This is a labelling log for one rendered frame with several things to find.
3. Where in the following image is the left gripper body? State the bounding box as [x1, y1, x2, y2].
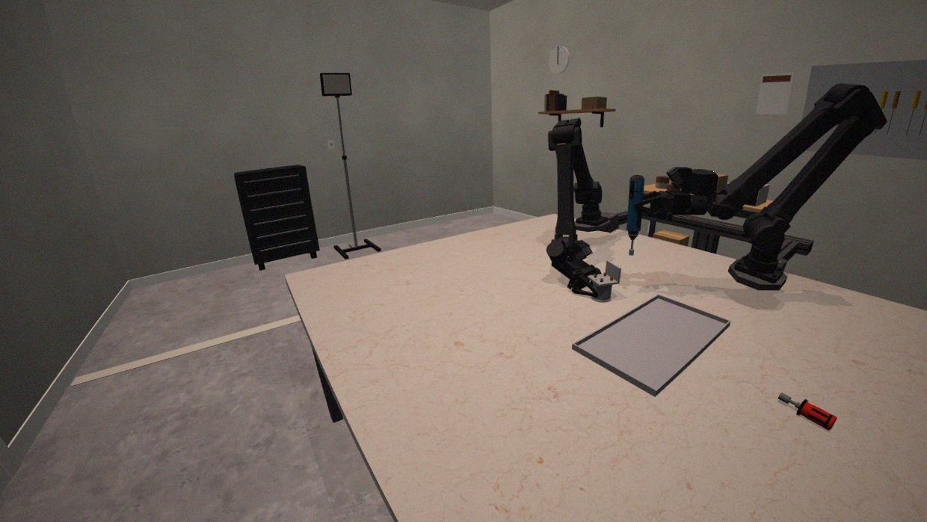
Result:
[656, 191, 690, 220]

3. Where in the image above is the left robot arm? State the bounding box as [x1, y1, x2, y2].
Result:
[665, 84, 887, 283]

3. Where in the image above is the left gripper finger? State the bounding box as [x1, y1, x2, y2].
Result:
[642, 191, 657, 212]
[635, 194, 664, 220]

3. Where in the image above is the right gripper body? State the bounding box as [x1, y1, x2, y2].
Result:
[562, 265, 597, 291]

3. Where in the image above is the grey l-shaped metal bracket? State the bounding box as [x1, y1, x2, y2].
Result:
[588, 260, 621, 286]

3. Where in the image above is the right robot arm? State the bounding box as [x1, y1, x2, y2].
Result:
[546, 118, 608, 276]

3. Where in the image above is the red-handled nut driver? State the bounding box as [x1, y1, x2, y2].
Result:
[778, 393, 837, 430]

